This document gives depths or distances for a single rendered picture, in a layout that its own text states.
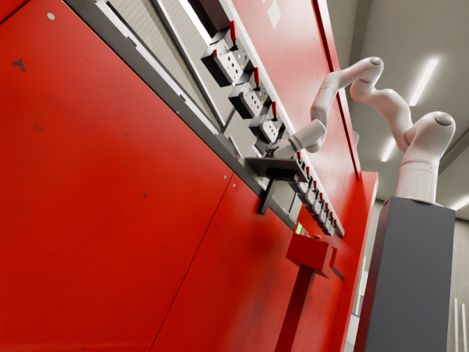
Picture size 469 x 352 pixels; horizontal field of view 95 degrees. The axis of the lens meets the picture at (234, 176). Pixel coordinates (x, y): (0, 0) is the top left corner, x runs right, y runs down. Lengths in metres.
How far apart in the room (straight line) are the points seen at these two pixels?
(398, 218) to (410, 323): 0.32
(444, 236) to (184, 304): 0.86
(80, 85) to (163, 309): 0.58
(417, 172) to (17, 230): 1.18
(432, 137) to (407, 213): 0.35
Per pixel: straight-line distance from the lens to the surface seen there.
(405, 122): 1.31
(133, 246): 0.60
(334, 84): 1.27
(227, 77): 0.95
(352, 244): 3.05
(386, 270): 0.91
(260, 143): 1.15
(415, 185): 1.07
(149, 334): 0.75
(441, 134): 1.18
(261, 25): 1.20
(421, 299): 0.93
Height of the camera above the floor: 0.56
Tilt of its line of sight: 19 degrees up
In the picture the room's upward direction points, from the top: 25 degrees clockwise
